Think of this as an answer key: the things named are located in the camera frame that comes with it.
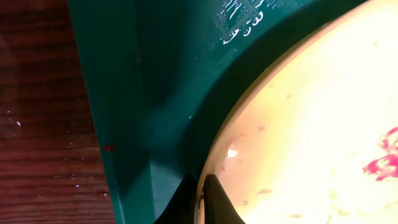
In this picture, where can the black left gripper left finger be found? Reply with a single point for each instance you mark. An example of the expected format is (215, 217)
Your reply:
(180, 209)

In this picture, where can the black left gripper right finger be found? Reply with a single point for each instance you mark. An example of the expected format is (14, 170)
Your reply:
(218, 207)

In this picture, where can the yellow plate with red stains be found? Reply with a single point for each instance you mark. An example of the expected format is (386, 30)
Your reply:
(314, 139)

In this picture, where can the teal plastic tray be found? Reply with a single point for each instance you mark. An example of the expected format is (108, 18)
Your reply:
(162, 76)

